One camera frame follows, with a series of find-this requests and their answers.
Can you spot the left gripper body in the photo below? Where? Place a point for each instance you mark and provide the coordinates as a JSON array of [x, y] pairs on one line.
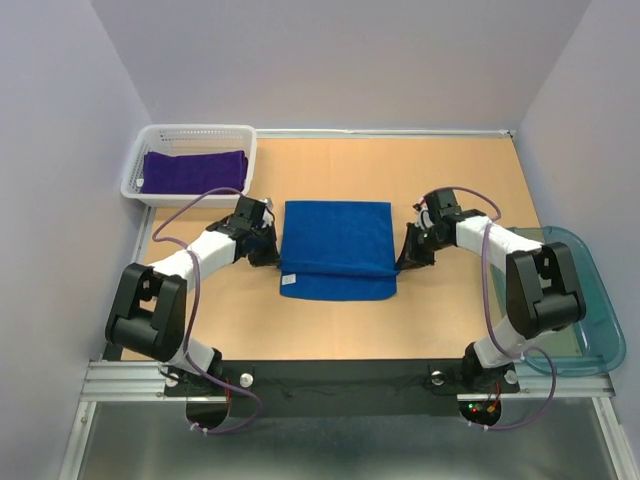
[[257, 232]]

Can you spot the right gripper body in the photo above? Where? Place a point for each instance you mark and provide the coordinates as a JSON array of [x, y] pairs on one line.
[[432, 235]]

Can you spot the blue towel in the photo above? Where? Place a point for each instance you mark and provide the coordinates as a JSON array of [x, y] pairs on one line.
[[338, 251]]

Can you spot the purple towel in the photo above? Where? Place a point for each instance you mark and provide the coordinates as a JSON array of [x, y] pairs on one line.
[[193, 174]]

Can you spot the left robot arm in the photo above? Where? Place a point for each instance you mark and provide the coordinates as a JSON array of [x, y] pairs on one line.
[[155, 305]]

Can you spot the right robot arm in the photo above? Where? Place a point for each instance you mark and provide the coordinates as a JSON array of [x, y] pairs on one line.
[[543, 291]]

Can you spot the white plastic mesh basket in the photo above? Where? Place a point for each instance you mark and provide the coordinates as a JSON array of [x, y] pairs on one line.
[[180, 140]]

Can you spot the teal translucent plastic bin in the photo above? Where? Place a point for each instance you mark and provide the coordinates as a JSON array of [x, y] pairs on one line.
[[596, 344]]

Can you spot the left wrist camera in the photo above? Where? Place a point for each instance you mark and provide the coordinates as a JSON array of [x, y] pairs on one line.
[[268, 216]]

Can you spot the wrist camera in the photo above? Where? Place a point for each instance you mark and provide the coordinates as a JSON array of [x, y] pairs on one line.
[[423, 220], [268, 216]]

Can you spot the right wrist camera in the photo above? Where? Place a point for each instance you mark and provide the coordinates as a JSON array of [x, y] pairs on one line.
[[423, 220]]

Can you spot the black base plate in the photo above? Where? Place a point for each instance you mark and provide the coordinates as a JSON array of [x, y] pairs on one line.
[[338, 388]]

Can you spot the aluminium frame rail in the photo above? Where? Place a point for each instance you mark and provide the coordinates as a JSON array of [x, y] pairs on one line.
[[110, 379]]

